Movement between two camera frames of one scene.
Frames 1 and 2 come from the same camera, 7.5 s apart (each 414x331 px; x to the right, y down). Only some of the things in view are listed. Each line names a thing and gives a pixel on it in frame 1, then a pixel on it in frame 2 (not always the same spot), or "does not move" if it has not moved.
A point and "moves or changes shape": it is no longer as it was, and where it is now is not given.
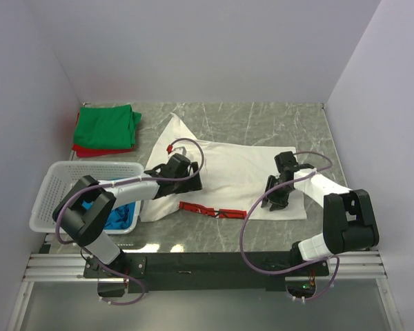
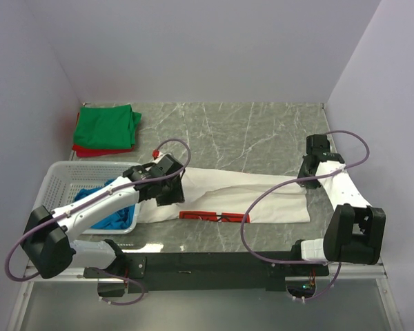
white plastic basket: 63,176 does not move
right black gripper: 280,189 to 308,176
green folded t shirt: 105,127 does not move
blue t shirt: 121,217 does not move
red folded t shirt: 85,151 does not move
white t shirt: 232,178 moves or changes shape
